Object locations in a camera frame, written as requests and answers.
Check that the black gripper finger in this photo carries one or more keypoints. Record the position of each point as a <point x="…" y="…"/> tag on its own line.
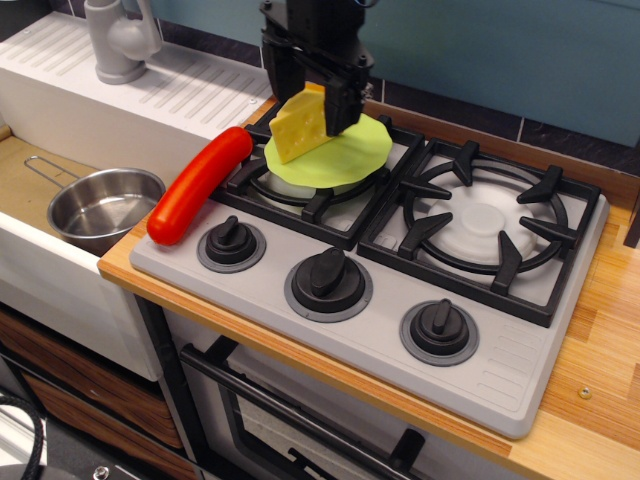
<point x="342" y="106"/>
<point x="286" y="74"/>

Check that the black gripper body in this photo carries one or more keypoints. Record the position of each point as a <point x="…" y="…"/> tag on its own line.
<point x="324" y="34"/>

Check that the yellow cheese wedge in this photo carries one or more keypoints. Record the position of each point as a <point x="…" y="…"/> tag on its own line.
<point x="300" y="124"/>

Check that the light green plate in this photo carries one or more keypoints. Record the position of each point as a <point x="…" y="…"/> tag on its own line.
<point x="347" y="159"/>

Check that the red toy sausage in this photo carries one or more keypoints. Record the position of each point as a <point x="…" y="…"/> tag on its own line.
<point x="186" y="195"/>

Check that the white sink unit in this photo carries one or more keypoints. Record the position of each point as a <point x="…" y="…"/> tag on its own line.
<point x="53" y="105"/>

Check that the small steel pot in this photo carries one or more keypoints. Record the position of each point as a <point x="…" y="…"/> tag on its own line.
<point x="95" y="211"/>

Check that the black left burner grate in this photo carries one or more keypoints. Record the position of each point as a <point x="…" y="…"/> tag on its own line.
<point x="336" y="216"/>

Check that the black burner grate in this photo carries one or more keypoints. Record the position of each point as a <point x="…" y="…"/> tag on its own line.
<point x="509" y="236"/>
<point x="336" y="216"/>

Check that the grey toy faucet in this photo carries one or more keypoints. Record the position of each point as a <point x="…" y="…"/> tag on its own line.
<point x="121" y="45"/>

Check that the black left stove knob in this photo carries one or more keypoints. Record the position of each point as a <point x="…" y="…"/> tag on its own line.
<point x="231" y="247"/>

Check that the black stove knob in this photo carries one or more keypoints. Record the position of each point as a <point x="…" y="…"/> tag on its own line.
<point x="231" y="247"/>
<point x="328" y="287"/>
<point x="439" y="333"/>

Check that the black middle stove knob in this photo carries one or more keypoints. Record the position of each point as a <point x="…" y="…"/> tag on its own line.
<point x="328" y="287"/>

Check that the grey toy stove top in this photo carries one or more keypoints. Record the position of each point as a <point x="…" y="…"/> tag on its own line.
<point x="499" y="387"/>

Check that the black right burner grate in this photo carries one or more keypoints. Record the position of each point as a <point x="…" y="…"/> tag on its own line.
<point x="509" y="236"/>

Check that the black right stove knob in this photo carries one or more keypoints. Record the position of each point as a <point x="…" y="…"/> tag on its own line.
<point x="439" y="333"/>

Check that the wooden drawer fronts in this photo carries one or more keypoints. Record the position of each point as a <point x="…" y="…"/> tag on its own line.
<point x="112" y="406"/>

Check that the teal right wall cabinet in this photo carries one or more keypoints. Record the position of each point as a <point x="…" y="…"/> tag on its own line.
<point x="570" y="64"/>

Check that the oven door with black handle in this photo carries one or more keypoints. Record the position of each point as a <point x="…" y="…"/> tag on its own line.
<point x="283" y="424"/>

